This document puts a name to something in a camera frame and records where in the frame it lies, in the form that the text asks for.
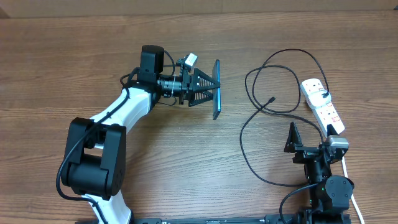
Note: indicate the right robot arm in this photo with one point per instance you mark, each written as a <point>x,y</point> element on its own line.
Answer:
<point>329,194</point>

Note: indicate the white power strip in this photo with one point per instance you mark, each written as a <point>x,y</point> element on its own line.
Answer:
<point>326,114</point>

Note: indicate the blue Galaxy smartphone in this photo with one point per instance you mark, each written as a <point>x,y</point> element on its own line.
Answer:
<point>216,74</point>

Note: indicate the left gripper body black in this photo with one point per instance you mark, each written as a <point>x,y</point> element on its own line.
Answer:
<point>184,85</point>

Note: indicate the white charger adapter plug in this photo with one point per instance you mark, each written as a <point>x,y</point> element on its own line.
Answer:
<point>317,99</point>

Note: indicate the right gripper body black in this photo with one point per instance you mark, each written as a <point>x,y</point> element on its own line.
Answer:
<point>303,152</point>

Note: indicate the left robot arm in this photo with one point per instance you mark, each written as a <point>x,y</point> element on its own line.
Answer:
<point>94,164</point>

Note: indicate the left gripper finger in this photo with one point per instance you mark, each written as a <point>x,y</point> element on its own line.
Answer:
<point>199,98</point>
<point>203,82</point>

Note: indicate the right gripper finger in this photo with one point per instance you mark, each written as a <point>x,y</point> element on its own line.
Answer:
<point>294,140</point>
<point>331,131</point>

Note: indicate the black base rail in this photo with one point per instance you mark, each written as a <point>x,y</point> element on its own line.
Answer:
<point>268,219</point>

